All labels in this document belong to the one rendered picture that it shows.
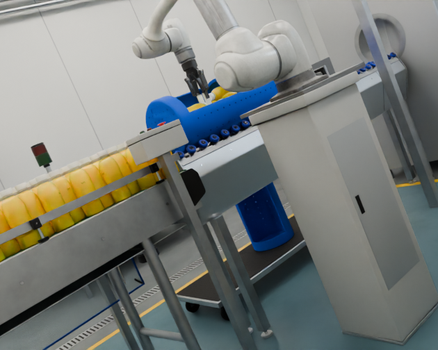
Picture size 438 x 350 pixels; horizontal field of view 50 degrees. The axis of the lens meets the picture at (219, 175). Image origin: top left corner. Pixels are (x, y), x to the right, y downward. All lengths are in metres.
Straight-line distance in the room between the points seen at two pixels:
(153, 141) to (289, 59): 0.58
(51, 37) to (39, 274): 4.43
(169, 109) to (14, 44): 3.75
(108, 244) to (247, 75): 0.77
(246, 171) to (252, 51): 0.77
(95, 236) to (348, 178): 0.92
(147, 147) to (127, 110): 4.13
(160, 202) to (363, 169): 0.78
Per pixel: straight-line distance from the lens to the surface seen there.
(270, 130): 1.84
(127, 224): 1.75
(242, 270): 2.23
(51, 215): 1.67
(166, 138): 1.76
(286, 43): 1.80
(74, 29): 5.94
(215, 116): 2.20
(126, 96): 5.87
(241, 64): 1.65
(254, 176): 2.34
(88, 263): 1.68
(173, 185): 1.79
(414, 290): 2.02
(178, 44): 2.27
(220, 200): 2.18
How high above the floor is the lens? 1.04
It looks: 6 degrees down
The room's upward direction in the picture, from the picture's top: 23 degrees counter-clockwise
